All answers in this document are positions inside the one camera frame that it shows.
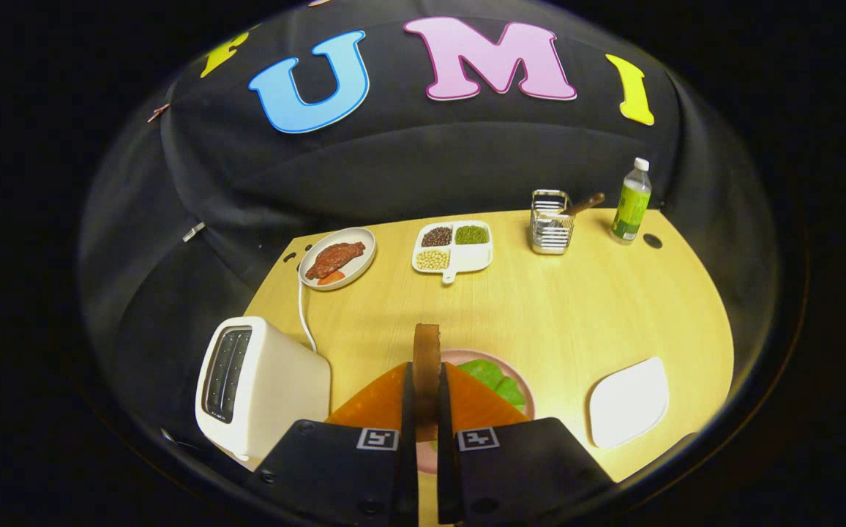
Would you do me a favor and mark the toasted bread slice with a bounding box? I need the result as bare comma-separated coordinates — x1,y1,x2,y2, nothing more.
413,323,443,442

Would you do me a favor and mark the white square plate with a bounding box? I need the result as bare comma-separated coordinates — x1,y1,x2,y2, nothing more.
588,356,670,449

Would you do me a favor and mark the white toaster power cord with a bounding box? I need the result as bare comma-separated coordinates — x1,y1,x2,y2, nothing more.
297,267,318,354

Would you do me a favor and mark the white divided dish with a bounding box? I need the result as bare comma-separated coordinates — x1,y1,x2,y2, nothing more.
412,220,494,285

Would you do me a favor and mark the green label plastic bottle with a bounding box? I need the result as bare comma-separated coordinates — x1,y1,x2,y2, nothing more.
610,157,653,244

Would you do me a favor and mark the black backdrop cloth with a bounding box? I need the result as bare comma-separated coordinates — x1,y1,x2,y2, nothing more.
79,0,782,469

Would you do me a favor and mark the white round plate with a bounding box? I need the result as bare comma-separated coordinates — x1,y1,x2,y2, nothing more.
299,227,378,292

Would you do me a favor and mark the green lettuce leaf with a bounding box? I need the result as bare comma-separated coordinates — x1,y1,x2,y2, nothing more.
457,358,527,411

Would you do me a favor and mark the wooden handled utensil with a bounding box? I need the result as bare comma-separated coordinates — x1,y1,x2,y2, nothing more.
561,193,606,218

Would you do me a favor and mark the metal wire utensil holder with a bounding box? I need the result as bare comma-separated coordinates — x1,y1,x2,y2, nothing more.
530,190,574,255

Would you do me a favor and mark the pink round plate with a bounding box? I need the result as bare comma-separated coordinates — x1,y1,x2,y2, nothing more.
416,348,536,475

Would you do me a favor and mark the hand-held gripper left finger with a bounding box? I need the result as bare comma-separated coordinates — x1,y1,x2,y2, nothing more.
246,361,419,527

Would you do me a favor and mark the brown meat steak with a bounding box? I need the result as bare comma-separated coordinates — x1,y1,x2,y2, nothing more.
305,242,367,281

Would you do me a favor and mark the white toaster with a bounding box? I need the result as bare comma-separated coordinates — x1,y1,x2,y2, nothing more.
195,315,332,463

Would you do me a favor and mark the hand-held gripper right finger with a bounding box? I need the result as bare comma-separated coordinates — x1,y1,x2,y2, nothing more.
436,361,618,525

